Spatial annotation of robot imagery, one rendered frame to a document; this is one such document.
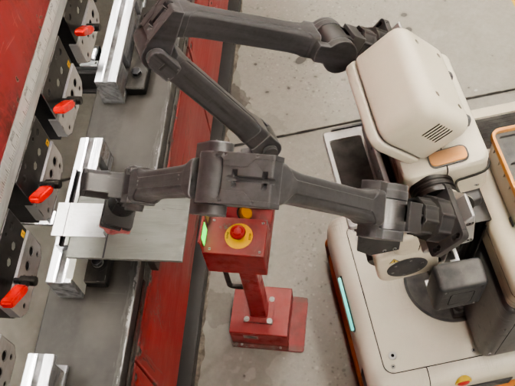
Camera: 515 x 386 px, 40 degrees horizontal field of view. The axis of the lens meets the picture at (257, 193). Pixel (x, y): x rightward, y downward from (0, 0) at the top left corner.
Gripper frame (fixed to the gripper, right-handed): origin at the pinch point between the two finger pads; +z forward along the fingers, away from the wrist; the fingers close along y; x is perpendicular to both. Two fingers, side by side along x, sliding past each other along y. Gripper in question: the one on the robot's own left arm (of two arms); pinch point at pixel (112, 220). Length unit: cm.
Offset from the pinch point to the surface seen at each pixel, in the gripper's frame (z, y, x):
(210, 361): 86, 2, 53
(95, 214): 2.9, -1.9, -3.7
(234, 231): 6.6, -8.5, 31.1
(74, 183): 7.2, -10.5, -9.6
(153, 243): -3.7, 4.5, 9.3
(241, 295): 71, -18, 57
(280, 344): 72, -4, 73
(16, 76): -34.5, -6.7, -26.1
